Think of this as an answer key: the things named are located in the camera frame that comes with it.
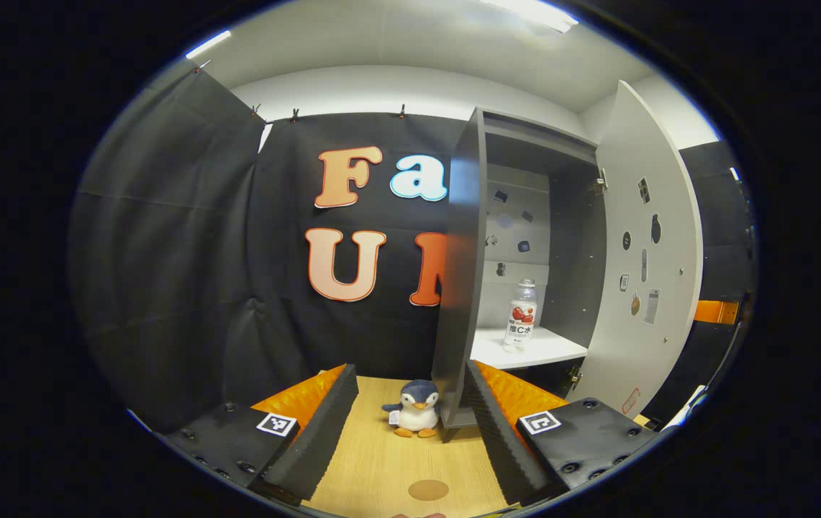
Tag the grey cabinet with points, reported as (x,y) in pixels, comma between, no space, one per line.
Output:
(457,288)

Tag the round brown coaster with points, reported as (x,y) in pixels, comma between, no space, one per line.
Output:
(428,491)

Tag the black backdrop cloth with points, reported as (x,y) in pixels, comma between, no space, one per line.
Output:
(273,324)

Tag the penguin plush toy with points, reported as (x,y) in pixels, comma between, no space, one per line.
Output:
(417,421)

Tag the ceiling light strip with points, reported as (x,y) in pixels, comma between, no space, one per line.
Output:
(532,13)
(209,44)

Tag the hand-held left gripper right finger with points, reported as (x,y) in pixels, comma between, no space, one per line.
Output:
(496,432)

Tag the white cabinet shelf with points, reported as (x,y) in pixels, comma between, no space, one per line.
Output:
(547,351)

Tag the clear bottle with red label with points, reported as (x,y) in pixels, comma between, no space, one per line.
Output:
(520,324)

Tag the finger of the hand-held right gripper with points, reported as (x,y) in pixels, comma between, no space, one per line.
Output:
(716,311)

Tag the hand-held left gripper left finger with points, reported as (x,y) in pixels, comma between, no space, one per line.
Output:
(320,432)

